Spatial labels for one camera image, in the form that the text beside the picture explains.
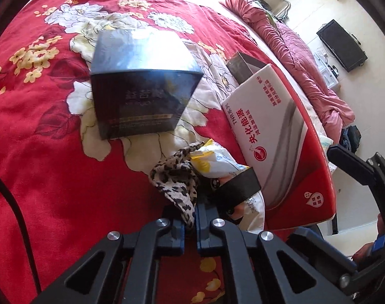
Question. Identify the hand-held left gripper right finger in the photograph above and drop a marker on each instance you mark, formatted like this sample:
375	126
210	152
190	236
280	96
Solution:
203	234

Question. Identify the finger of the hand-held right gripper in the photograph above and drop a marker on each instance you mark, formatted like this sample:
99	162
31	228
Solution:
322	247
347	161

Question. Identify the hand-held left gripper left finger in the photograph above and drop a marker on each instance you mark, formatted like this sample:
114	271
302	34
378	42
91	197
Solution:
177	237

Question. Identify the leopard print cloth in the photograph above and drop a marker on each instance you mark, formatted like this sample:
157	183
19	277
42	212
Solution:
176	183

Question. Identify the dark blue bag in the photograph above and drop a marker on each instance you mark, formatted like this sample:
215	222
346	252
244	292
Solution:
351	137

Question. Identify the black band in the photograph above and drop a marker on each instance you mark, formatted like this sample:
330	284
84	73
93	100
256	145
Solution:
240	185

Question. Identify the bundle of yellow white sachets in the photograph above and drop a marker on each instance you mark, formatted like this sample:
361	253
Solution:
218	164

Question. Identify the red and white box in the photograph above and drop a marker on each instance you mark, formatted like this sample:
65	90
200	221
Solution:
268	126

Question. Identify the white cabinet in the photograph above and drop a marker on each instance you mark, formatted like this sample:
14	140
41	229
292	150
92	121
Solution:
327	69

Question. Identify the pink quilt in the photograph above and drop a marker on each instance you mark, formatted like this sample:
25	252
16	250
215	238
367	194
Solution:
300	60

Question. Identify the black television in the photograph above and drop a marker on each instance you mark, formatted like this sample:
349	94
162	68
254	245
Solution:
341	46

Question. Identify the dark blue box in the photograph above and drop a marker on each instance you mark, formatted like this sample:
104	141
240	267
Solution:
141	101

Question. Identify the green cloth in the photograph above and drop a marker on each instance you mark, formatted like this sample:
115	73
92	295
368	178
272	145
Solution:
270	17

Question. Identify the red floral blanket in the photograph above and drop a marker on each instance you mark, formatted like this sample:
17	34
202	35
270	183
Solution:
37	133

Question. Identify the vanity mirror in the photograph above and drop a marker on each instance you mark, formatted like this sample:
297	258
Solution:
276	1

